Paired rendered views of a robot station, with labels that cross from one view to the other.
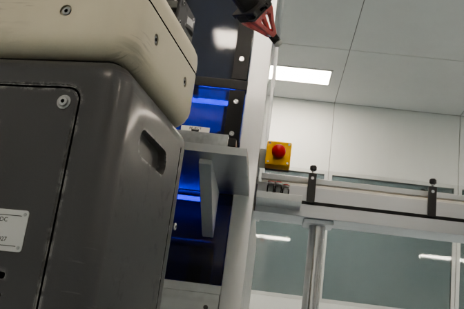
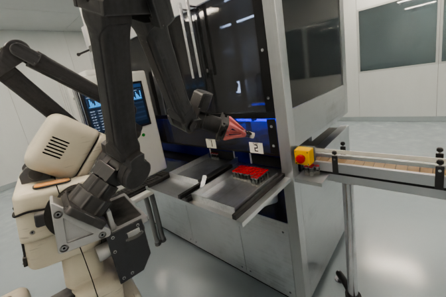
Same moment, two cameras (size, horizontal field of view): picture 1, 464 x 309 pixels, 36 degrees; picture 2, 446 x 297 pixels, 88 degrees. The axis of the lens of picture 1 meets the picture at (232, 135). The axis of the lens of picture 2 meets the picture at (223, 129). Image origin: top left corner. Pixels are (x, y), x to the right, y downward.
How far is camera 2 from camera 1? 1.49 m
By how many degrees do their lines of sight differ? 49
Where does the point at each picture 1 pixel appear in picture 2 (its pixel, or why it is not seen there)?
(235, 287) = (295, 226)
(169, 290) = (265, 221)
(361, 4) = not seen: outside the picture
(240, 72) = (269, 107)
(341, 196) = (357, 170)
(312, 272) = (346, 207)
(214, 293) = (285, 227)
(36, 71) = not seen: outside the picture
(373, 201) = (383, 174)
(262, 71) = (281, 104)
